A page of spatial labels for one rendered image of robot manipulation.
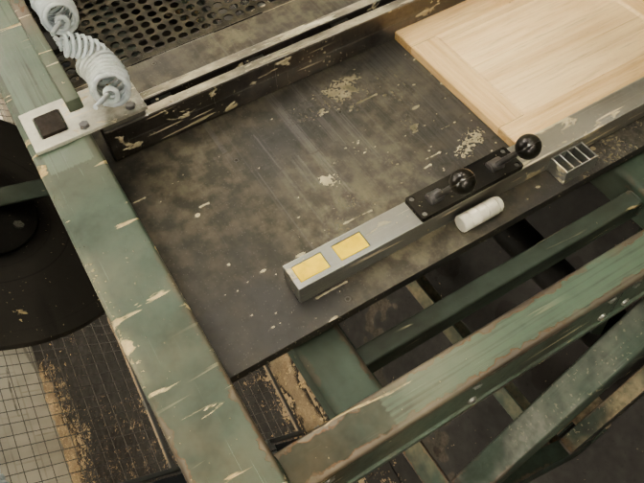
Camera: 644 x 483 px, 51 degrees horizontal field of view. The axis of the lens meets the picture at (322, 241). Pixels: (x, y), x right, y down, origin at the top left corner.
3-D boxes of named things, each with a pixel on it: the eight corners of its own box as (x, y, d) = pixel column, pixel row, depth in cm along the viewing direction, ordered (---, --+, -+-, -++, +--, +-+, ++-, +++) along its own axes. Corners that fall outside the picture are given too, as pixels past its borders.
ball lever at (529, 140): (506, 172, 109) (551, 149, 96) (488, 182, 108) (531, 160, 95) (494, 151, 109) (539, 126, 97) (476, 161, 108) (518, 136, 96)
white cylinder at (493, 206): (464, 236, 106) (503, 214, 108) (467, 225, 104) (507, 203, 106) (452, 223, 108) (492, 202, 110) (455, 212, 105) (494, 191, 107)
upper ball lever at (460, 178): (447, 204, 106) (485, 184, 93) (427, 215, 105) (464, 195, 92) (435, 183, 106) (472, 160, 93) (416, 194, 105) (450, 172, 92)
